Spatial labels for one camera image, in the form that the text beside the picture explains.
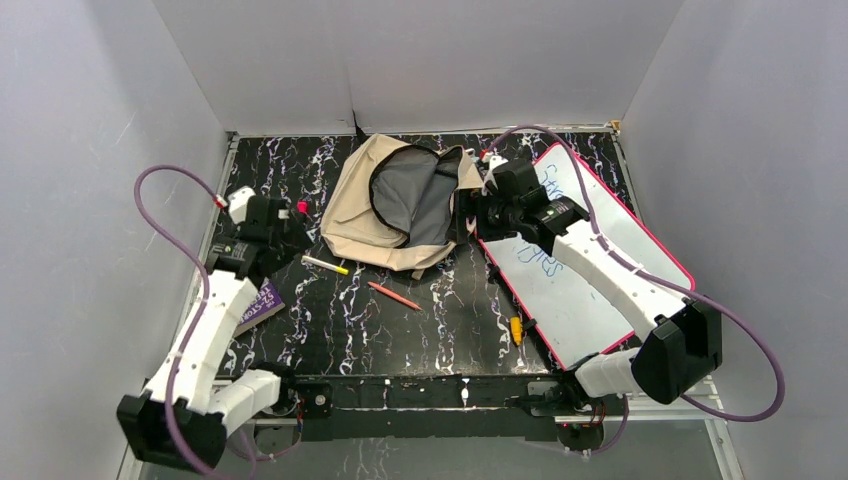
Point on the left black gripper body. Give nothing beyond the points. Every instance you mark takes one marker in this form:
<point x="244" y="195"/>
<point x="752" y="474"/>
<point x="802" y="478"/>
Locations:
<point x="291" y="229"/>

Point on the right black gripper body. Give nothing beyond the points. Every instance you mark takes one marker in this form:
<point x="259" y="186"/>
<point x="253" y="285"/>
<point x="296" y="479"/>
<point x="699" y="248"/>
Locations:
<point x="470" y="203"/>

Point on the white yellow highlighter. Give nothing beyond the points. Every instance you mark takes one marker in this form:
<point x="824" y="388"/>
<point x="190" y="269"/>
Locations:
<point x="324" y="265"/>

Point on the purple treehouse book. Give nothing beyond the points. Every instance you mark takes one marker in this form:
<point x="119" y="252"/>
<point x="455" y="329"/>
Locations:
<point x="267" y="304"/>

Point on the cream canvas student bag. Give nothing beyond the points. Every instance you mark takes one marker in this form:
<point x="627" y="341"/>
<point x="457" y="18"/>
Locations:
<point x="392" y="205"/>

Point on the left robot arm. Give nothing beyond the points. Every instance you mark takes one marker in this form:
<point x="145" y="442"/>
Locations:
<point x="179" y="420"/>

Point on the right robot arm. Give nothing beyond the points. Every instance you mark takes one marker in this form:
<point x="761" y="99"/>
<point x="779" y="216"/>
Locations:
<point x="676" y="354"/>

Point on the red pencil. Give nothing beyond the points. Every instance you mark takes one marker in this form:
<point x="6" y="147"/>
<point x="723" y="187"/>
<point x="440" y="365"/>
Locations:
<point x="394" y="296"/>

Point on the yellow marker cap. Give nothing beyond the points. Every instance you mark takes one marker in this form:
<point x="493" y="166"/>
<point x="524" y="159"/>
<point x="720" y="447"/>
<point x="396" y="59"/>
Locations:
<point x="516" y="330"/>

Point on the pink framed whiteboard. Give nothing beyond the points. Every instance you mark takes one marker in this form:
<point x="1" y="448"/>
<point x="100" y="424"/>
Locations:
<point x="581" y="299"/>

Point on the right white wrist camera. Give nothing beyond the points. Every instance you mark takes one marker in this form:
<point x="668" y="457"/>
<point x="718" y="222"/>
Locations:
<point x="488" y="165"/>

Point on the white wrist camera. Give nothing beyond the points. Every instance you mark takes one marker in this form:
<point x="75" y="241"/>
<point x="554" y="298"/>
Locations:
<point x="235" y="205"/>
<point x="488" y="165"/>

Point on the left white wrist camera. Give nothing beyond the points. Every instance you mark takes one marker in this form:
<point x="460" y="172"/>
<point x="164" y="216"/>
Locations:
<point x="235" y="205"/>

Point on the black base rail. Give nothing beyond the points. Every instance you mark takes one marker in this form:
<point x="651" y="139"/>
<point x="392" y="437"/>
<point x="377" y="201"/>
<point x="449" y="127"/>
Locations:
<point x="535" y="407"/>

